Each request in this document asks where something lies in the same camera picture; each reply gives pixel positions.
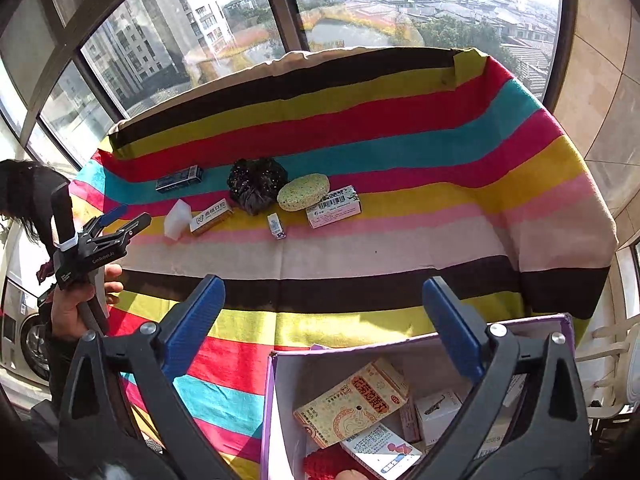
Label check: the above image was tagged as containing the rainbow striped cloth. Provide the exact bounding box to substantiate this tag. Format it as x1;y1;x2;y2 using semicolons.
70;48;617;479

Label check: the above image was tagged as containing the person left hand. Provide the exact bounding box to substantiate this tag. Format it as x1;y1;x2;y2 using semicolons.
50;262;125;342

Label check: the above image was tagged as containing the white foam block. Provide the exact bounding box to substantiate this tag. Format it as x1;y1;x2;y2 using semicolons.
163;200;192;242

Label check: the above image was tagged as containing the green speckled sponge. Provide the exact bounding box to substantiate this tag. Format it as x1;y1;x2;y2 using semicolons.
277;174;330;212

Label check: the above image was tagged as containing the red fluffy plush toy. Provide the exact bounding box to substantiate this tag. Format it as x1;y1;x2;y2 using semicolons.
303;444;374;479

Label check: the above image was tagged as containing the white barcode box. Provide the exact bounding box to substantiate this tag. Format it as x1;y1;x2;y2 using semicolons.
306;185;361;229

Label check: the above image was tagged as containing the yellow green medicine box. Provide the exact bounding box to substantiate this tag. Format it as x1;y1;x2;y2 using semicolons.
293;358;410;448

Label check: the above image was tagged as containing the white round stool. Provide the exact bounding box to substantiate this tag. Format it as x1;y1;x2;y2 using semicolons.
575;314;639;420

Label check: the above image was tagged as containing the white gold dental box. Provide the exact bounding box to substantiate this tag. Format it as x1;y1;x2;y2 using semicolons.
190;198;233;236

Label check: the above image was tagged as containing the black sequin scrunchie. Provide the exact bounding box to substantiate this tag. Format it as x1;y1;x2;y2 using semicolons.
227;157;288;216

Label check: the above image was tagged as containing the dark blue box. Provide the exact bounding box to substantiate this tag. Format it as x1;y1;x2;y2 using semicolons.
155;165;203;193

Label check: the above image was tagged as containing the white pink leaflet box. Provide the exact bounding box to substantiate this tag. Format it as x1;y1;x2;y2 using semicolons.
341;424;423;480

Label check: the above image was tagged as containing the black handheld camera handle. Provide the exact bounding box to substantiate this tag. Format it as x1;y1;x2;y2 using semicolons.
51;184;78;252

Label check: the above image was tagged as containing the purple white cardboard box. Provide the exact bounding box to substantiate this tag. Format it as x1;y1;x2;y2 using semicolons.
260;315;589;479

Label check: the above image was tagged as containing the white box with black print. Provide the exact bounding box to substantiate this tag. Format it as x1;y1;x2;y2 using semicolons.
414;389;462;446

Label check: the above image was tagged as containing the tiny blue white box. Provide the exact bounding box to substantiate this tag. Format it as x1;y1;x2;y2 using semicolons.
267;212;286;240

